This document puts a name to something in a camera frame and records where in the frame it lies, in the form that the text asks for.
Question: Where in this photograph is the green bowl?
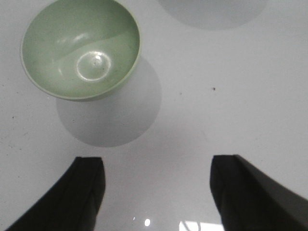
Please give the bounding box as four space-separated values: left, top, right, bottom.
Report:
20 0 141 102

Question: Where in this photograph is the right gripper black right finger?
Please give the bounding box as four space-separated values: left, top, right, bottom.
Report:
209 154 308 231

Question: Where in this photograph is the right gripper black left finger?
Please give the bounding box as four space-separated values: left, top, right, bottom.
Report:
8 157 105 231

